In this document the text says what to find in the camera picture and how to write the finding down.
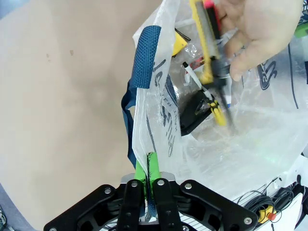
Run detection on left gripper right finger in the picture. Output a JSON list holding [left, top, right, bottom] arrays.
[[145, 151, 258, 231]]

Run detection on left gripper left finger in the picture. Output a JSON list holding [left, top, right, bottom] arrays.
[[44, 160, 147, 231]]

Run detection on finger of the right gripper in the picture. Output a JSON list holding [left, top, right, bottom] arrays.
[[295, 23, 308, 39]]

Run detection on translucent white shopping bag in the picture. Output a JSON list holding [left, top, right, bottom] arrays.
[[121, 0, 308, 203]]

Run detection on red black screwdriver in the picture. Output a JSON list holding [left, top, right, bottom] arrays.
[[203, 0, 236, 132]]

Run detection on yellow grey hand tool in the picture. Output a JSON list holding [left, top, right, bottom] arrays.
[[189, 0, 221, 85]]

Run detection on person's bare hand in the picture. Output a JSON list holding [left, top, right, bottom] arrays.
[[216, 0, 304, 82]]

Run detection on yellow red emergency stop button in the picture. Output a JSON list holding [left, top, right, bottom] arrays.
[[258, 205, 278, 225]]

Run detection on yellow black striped screwdriver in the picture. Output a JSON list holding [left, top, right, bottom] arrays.
[[206, 99, 228, 127]]

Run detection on black white sneaker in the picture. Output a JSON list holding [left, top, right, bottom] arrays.
[[0, 205, 8, 227]]

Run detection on red printed package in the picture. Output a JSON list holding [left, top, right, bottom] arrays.
[[189, 57, 205, 70]]

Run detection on white marker pen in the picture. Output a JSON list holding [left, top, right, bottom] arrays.
[[182, 61, 203, 88]]

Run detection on yellow black tape measure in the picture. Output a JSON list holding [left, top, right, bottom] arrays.
[[173, 27, 191, 56]]

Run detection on coiled black cable bundle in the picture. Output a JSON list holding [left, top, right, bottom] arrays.
[[237, 177, 303, 231]]

